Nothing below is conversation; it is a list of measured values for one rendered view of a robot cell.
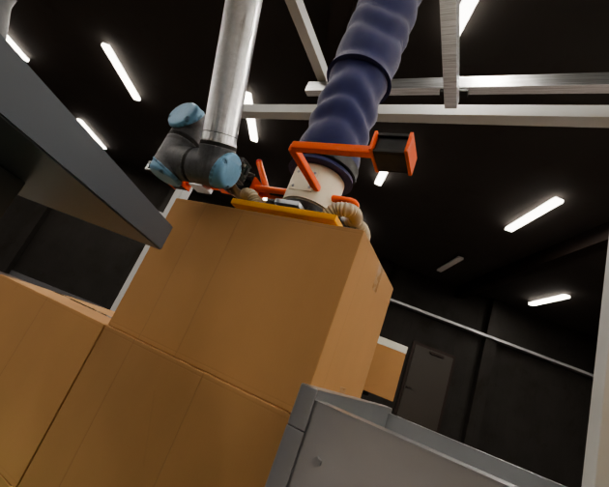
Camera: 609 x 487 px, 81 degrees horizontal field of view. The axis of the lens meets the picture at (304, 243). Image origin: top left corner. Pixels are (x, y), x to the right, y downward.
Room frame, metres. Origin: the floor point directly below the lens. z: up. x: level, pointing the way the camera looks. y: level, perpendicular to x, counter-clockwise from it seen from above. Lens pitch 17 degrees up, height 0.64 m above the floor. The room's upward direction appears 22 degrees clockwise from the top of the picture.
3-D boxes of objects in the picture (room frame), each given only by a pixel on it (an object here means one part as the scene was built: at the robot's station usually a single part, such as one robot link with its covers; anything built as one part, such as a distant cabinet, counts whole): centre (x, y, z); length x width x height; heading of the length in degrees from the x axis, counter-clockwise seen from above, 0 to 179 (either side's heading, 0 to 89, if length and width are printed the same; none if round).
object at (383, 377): (2.89, -0.71, 0.82); 0.60 x 0.40 x 0.40; 87
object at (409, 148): (0.67, -0.11, 1.11); 0.09 x 0.08 x 0.05; 151
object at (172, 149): (0.88, 0.39, 1.00); 0.12 x 0.09 x 0.12; 67
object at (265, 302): (1.05, 0.05, 0.74); 0.60 x 0.40 x 0.40; 60
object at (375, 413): (0.87, -0.26, 0.58); 0.70 x 0.03 x 0.06; 151
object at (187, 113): (0.89, 0.40, 1.11); 0.12 x 0.09 x 0.10; 152
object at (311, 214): (0.95, 0.08, 1.00); 0.34 x 0.10 x 0.05; 61
